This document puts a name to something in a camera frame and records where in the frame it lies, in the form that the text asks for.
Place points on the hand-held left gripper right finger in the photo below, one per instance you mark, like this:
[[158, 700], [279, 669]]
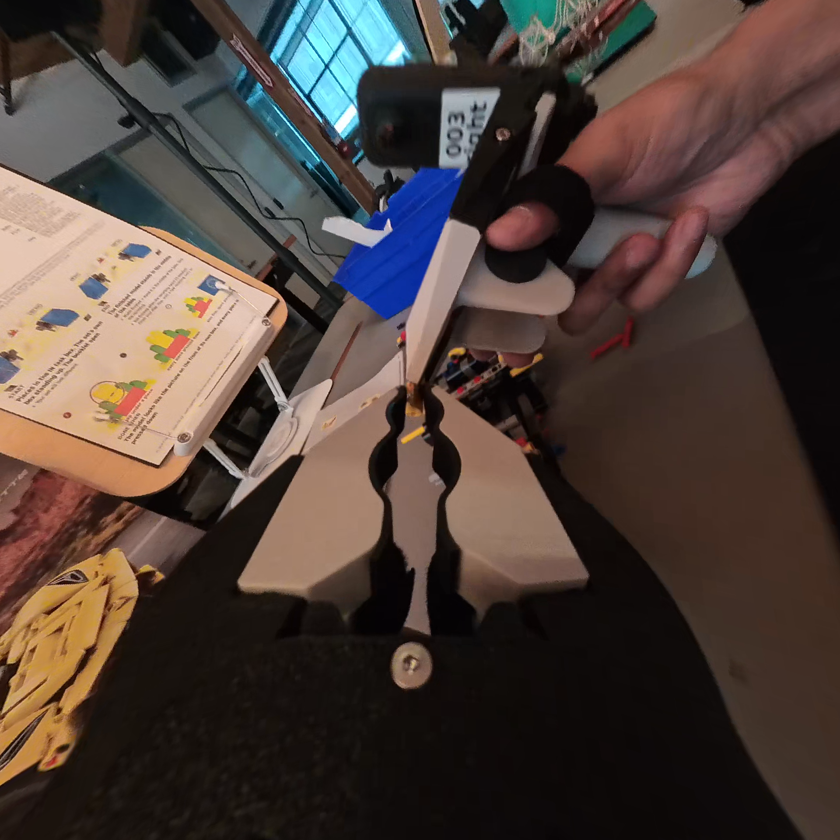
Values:
[[518, 531]]

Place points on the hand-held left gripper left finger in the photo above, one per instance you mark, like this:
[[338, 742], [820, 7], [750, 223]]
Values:
[[315, 531]]

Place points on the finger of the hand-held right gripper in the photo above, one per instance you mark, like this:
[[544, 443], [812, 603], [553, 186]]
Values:
[[439, 295]]

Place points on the small yellow lego connector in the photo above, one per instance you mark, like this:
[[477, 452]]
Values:
[[413, 400]]

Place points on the lego car chassis model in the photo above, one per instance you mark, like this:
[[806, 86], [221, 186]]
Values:
[[499, 394]]

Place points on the lego instruction booklet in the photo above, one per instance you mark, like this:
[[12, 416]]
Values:
[[354, 407]]

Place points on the lego set box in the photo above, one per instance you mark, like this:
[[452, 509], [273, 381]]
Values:
[[65, 623]]

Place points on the person's right hand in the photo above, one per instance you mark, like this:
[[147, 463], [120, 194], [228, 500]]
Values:
[[676, 151]]

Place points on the blue plastic bin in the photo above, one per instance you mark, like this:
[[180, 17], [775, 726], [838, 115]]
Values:
[[407, 249]]

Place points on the white paper slip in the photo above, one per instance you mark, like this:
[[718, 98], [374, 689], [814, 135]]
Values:
[[354, 231]]

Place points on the white board stand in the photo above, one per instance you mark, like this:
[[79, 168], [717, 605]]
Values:
[[289, 420]]

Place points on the wooden post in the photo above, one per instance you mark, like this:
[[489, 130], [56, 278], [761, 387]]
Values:
[[282, 85]]

